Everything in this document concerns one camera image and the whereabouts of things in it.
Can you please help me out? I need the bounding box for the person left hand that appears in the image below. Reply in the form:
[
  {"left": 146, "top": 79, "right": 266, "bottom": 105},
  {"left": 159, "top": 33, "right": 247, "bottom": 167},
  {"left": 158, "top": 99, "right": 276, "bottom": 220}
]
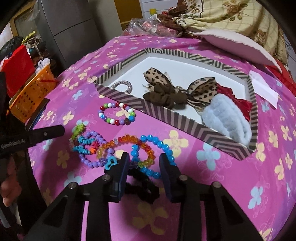
[{"left": 1, "top": 156, "right": 22, "bottom": 207}]

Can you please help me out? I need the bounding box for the cream floral quilt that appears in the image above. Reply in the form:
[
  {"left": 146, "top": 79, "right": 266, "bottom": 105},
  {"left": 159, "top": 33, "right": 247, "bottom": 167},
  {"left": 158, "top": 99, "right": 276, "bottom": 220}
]
[{"left": 157, "top": 0, "right": 289, "bottom": 64}]

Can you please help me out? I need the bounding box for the orange plastic basket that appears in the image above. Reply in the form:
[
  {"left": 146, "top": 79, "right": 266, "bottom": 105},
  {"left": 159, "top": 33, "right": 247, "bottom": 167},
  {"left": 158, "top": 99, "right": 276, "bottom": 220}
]
[{"left": 9, "top": 64, "right": 57, "bottom": 123}]

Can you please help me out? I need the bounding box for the red gift bag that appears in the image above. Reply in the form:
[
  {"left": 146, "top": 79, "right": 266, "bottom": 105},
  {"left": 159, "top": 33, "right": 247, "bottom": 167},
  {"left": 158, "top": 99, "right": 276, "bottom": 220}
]
[{"left": 1, "top": 45, "right": 35, "bottom": 97}]

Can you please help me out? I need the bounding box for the orange crystal bead bracelet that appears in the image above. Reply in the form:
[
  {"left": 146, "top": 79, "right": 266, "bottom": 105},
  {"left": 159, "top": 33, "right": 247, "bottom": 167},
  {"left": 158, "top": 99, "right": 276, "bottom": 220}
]
[{"left": 96, "top": 134, "right": 156, "bottom": 168}]

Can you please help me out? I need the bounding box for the pale pink pillow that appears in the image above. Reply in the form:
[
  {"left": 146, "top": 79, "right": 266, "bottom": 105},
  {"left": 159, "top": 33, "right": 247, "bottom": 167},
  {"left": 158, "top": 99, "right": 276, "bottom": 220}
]
[{"left": 194, "top": 29, "right": 282, "bottom": 73}]

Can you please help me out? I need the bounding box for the red cloth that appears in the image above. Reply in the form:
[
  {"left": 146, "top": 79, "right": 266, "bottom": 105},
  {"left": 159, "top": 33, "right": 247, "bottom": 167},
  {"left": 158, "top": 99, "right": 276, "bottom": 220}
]
[{"left": 265, "top": 60, "right": 296, "bottom": 95}]

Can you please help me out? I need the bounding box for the pink floral bed sheet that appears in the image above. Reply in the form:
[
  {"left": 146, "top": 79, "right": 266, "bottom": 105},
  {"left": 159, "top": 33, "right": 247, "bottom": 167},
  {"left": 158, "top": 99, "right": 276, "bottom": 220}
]
[{"left": 29, "top": 36, "right": 295, "bottom": 240}]

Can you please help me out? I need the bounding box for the clear plastic bag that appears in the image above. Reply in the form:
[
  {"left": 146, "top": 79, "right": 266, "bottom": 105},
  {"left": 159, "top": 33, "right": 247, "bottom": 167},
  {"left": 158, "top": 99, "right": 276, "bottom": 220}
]
[{"left": 121, "top": 16, "right": 183, "bottom": 37}]

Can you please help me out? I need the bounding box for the black scrunchie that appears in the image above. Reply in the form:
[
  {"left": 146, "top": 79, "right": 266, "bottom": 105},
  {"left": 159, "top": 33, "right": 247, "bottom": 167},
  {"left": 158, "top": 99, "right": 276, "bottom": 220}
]
[{"left": 125, "top": 168, "right": 160, "bottom": 204}]

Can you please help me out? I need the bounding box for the multicolour round bead bracelet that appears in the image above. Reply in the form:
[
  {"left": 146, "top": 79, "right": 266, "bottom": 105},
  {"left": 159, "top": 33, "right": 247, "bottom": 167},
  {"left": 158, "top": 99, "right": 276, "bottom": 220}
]
[{"left": 97, "top": 101, "right": 137, "bottom": 126}]

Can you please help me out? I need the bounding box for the striped cardboard tray box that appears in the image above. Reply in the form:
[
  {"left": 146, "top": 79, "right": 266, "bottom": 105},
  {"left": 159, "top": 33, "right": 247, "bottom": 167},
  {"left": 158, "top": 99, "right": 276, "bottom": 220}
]
[{"left": 95, "top": 48, "right": 258, "bottom": 160}]

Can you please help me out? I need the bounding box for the blue bead bracelet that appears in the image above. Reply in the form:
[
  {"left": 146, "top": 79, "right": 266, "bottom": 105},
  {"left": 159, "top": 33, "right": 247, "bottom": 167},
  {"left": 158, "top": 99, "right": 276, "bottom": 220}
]
[{"left": 105, "top": 134, "right": 178, "bottom": 179}]

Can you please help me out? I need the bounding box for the purple bead bracelet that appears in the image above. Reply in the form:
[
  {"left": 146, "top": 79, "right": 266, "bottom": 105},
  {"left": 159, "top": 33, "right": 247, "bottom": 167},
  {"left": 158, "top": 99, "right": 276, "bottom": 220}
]
[{"left": 78, "top": 131, "right": 115, "bottom": 168}]

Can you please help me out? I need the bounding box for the grey refrigerator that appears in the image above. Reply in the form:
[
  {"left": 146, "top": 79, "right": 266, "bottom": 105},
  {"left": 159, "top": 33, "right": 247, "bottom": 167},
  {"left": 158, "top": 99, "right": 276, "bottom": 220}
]
[{"left": 35, "top": 0, "right": 102, "bottom": 69}]

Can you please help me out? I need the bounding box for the white fluffy scrunchie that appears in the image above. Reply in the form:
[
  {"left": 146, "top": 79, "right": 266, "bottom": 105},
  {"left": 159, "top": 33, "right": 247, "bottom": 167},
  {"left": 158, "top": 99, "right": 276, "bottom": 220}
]
[{"left": 201, "top": 94, "right": 252, "bottom": 146}]

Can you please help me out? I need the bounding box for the red ribbon bow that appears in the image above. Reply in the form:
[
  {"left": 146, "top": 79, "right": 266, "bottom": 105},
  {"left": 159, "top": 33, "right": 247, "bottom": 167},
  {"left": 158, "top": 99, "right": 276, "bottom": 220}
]
[{"left": 217, "top": 84, "right": 252, "bottom": 121}]

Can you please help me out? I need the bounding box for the white paper sheet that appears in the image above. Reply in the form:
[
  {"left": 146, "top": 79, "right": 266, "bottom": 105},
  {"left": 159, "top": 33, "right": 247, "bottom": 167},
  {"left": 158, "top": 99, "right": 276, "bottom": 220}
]
[{"left": 248, "top": 70, "right": 278, "bottom": 109}]

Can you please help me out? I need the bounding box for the leopard print bow scrunchie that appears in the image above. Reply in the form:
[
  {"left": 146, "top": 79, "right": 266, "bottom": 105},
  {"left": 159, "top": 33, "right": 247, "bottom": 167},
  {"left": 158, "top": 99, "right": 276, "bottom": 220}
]
[{"left": 143, "top": 67, "right": 217, "bottom": 111}]

